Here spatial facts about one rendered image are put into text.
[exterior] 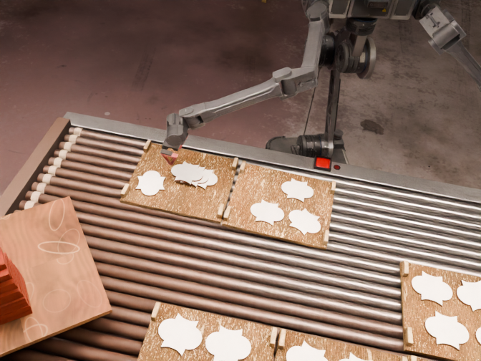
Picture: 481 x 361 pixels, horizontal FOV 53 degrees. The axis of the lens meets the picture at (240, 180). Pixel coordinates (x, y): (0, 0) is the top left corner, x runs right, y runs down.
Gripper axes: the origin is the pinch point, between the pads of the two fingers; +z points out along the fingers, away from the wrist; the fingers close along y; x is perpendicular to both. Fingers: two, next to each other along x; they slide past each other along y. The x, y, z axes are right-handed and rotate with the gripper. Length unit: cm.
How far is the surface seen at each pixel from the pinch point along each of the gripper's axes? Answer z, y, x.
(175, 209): 10.2, -18.6, -7.1
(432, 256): 11, -7, -108
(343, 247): 11, -15, -73
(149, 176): 9.5, -6.2, 8.7
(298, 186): 9, 9, -51
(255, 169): 10.1, 13.1, -31.6
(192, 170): 7.6, 1.5, -7.3
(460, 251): 11, -2, -119
